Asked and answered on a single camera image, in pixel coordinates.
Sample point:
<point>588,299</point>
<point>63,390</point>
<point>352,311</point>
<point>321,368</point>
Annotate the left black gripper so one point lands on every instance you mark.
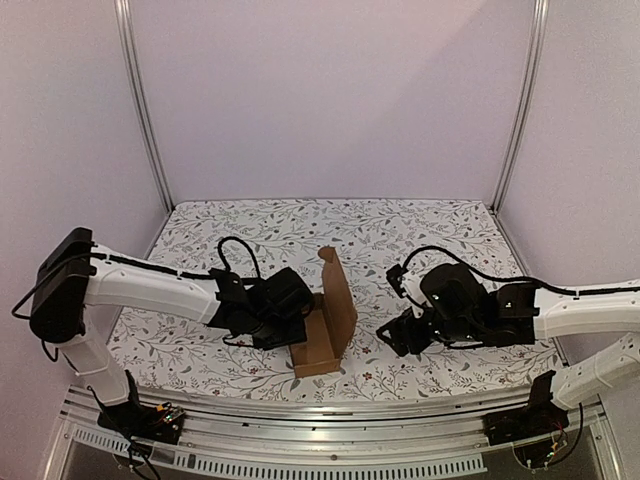
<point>297,335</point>

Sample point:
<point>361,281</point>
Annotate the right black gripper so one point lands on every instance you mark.
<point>409,329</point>

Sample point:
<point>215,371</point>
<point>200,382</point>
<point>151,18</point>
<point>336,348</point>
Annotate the brown cardboard box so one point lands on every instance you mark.
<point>331,324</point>

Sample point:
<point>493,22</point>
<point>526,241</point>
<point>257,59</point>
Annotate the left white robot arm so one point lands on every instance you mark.
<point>81,273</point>

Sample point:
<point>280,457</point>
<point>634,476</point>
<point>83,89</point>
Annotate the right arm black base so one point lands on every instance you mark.
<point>538,417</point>

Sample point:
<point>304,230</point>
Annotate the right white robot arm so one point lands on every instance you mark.
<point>525,311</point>

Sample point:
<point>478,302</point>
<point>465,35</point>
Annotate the floral patterned table mat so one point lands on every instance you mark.
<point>370,236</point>

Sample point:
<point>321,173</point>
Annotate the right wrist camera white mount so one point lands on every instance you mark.
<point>406,284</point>

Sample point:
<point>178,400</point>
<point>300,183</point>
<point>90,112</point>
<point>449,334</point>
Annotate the aluminium front rail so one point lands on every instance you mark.
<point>409,439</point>

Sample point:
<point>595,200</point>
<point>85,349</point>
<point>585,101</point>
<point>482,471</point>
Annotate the right aluminium frame post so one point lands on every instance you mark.
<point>525,99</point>

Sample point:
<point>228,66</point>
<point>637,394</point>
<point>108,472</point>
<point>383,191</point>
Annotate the aluminium frame post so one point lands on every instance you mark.
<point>525,99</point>
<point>124,21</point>

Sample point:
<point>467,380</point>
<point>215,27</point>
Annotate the left aluminium frame post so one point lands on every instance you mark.
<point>124,21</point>

